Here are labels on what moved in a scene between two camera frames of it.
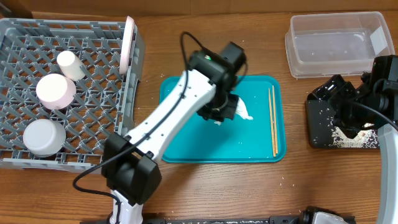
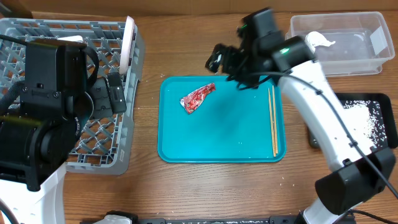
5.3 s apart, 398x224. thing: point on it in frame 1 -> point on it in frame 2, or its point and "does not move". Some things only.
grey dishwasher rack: (104, 106) does not move
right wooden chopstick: (275, 120) does not move
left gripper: (224, 110) -> (104, 97)
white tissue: (241, 110) -> (314, 38)
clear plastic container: (336, 43) does not move
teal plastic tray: (262, 139) does not move
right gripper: (343, 89) -> (231, 55)
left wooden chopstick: (271, 122) does not move
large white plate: (127, 45) does not move
